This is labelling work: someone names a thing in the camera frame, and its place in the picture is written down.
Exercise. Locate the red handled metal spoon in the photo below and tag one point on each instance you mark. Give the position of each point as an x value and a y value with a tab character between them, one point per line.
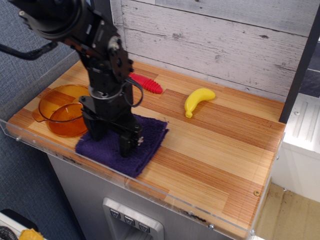
147	83

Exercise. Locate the silver control panel with buttons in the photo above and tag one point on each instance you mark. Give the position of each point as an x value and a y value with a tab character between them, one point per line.
126	223

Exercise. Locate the orange transparent plastic pot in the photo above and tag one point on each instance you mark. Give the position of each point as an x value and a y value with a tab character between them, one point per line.
61	110

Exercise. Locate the yellow toy banana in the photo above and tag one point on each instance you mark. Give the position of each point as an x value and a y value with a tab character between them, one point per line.
197	96

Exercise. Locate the right black frame post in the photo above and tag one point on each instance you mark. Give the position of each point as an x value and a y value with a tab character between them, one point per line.
300	73

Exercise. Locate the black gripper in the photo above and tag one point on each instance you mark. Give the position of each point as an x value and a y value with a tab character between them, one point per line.
112	113

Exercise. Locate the white ribbed side unit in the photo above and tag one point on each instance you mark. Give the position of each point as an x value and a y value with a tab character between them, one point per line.
297	164

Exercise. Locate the purple towel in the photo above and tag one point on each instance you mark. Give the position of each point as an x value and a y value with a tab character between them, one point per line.
107	151

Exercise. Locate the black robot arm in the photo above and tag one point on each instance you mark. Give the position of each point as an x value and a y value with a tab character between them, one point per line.
85	30

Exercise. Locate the yellow and black floor object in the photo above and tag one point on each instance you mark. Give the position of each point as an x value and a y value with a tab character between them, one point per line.
14	226

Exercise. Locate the grey metal cabinet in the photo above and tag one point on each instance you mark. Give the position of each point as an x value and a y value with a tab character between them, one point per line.
85	192

